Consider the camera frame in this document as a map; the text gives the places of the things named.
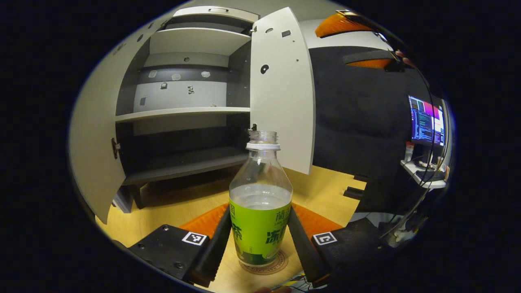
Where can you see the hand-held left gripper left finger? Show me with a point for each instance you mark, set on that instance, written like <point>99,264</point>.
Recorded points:
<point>215,252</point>

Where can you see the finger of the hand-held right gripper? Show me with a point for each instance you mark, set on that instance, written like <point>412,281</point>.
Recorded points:
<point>368,57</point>
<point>338,25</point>

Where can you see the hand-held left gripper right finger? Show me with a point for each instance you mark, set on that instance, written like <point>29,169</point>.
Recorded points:
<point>303,252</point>

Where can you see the round brown coaster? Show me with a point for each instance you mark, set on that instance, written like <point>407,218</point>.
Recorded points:
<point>266,270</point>

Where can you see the green label bottle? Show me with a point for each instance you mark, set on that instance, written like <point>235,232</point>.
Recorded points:
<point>260,228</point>

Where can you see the white cabinet door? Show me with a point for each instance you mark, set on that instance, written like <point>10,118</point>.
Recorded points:
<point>281,101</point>
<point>93,142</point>

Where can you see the white cabinet drawer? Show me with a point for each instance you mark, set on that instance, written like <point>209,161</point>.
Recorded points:
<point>236,15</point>

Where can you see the white cabinet shelf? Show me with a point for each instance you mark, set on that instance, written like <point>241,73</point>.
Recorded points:
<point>175,113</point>
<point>195,40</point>

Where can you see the white cabinet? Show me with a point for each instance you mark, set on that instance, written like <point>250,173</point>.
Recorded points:
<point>183,93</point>

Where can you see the black backdrop cloth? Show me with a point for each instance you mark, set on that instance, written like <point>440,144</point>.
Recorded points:
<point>358,122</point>

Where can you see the black stand base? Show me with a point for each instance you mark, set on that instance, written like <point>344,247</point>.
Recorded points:
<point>354,192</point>
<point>361,178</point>

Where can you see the computer monitor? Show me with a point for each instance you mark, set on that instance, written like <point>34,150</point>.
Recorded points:
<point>423,120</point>

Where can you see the red capped container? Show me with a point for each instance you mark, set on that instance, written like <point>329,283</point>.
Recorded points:
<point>409,152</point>

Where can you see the white desk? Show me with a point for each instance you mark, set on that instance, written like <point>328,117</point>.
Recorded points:
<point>415,175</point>

